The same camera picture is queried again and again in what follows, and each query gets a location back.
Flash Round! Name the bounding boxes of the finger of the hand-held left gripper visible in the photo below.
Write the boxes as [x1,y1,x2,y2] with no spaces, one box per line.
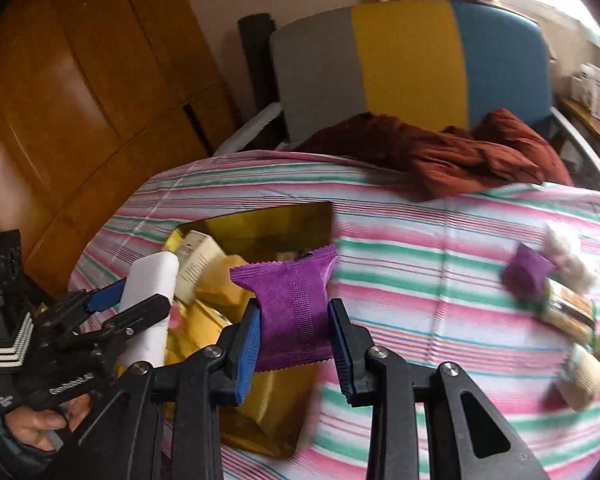
[45,280,129,323]
[80,293,173,358]

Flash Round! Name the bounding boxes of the gold tin box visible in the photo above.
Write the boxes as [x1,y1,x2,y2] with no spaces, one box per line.
[162,201,338,461]

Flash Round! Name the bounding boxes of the tan snack packet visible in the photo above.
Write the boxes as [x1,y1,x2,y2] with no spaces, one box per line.
[537,280,597,347]

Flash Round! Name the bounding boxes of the cream carton box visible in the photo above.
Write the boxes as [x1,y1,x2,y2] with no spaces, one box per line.
[172,230,227,302]

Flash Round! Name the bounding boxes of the person's left hand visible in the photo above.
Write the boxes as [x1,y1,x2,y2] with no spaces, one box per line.
[4,394,92,453]

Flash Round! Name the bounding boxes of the grey yellow blue headboard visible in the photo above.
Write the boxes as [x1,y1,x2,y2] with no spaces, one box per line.
[270,0,554,147]

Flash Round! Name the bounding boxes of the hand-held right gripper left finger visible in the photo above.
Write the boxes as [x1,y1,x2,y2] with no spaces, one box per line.
[50,297,263,480]

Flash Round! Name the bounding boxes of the cream roll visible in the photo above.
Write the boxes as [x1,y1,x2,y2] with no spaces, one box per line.
[552,344,600,412]

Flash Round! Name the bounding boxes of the wooden wardrobe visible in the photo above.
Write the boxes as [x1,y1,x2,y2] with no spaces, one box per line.
[0,0,243,306]

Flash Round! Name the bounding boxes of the grey bed rail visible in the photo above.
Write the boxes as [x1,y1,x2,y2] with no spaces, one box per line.
[550,107,600,196]

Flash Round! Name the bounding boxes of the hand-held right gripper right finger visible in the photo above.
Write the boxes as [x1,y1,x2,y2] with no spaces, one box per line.
[327,298,552,480]

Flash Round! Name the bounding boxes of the white boxes on table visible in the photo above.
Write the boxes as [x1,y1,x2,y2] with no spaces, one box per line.
[567,62,600,122]

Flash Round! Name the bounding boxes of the white plastic-wrapped bundle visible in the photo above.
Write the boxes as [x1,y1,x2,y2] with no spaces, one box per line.
[542,220,600,294]

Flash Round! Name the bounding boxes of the white bed rail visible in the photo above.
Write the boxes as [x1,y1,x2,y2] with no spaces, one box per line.
[212,102,284,157]

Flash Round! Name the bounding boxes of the brown blanket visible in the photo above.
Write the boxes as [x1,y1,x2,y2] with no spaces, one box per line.
[295,108,574,203]

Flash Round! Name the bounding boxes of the wooden side table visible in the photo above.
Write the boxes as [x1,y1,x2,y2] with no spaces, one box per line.
[557,95,600,167]

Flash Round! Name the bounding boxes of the black post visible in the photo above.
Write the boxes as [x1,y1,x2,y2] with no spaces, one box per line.
[237,12,282,152]

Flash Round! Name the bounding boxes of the white foam block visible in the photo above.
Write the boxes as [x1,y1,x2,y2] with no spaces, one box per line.
[117,251,181,367]

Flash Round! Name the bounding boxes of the purple packet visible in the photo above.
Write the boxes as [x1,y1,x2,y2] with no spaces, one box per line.
[500,242,557,307]
[229,244,340,373]

